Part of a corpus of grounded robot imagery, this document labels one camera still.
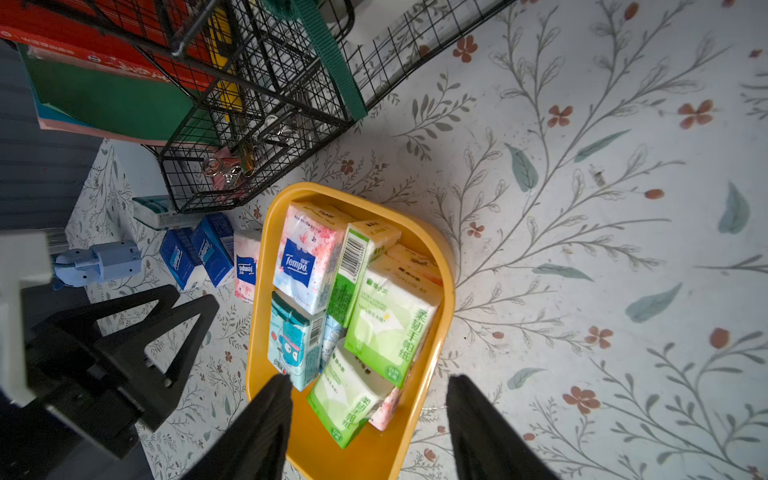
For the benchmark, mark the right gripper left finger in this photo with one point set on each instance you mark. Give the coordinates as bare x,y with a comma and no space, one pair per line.
255,445

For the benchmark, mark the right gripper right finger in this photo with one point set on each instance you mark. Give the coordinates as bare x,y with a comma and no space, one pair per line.
485,446

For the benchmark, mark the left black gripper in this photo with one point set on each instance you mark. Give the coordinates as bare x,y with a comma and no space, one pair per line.
36,444

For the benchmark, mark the pink Tempo tissue pack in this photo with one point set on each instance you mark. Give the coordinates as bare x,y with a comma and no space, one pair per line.
247,250
382,416

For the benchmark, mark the dark blue Tempo tissue pack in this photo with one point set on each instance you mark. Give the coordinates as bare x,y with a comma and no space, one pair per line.
181,259

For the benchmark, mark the teal cartoon tissue pack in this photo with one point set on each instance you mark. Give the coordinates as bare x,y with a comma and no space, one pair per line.
294,342

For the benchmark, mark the green tissue pack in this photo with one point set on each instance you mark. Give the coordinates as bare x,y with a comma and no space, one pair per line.
364,242
346,395
391,317

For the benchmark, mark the pink Tempo pack front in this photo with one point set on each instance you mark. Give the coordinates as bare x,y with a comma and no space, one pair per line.
309,251

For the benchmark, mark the blue white cartoon tissue pack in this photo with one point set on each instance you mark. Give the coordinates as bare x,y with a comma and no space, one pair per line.
333,332

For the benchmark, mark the black wire desk organizer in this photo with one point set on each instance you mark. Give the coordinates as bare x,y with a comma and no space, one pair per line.
262,100

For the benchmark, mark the red booklet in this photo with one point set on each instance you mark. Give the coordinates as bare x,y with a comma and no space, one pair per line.
53,36

